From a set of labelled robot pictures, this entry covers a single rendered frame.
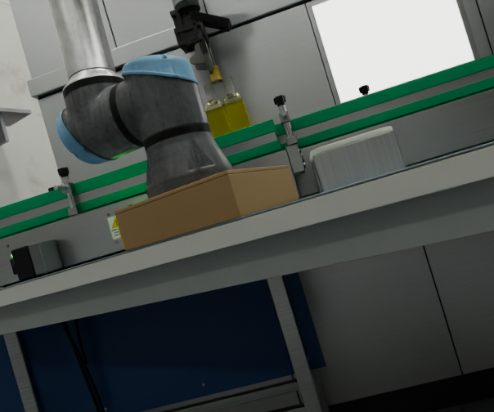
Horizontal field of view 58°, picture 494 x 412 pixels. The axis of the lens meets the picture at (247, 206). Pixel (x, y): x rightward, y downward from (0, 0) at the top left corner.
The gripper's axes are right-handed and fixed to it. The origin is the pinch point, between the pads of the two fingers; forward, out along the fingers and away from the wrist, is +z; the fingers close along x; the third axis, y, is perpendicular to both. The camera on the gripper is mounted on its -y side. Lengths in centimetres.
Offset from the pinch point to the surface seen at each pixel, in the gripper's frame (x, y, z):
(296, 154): 15.6, -15.7, 31.7
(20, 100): -261, 218, -123
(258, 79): -11.9, -11.2, 3.4
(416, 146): 6, -46, 38
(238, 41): -11.9, -8.5, -10.1
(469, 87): 4, -63, 27
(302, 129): 3.9, -19.1, 24.6
